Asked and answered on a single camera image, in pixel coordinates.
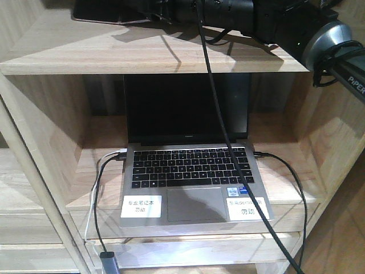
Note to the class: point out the white paper label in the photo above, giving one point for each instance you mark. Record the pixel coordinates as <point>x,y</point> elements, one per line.
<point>242,209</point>
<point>141,206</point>

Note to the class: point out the grey open laptop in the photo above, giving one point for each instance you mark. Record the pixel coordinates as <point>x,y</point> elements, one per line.
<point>188,142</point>

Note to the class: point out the black smartphone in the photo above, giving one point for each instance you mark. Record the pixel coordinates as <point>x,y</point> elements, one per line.
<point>121,12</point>

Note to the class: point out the grey usb hub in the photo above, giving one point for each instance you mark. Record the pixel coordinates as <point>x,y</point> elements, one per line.
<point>109,262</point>

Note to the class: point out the left white paper label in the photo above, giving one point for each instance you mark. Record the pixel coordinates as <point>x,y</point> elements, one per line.
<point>141,206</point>

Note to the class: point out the right white paper label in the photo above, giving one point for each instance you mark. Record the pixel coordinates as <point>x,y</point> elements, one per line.
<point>242,209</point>

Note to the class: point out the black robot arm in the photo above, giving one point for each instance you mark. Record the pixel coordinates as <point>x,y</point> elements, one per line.
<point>314,36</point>

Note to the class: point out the light wooden desk shelf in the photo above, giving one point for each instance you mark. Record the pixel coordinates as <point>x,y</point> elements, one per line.
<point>54,140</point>

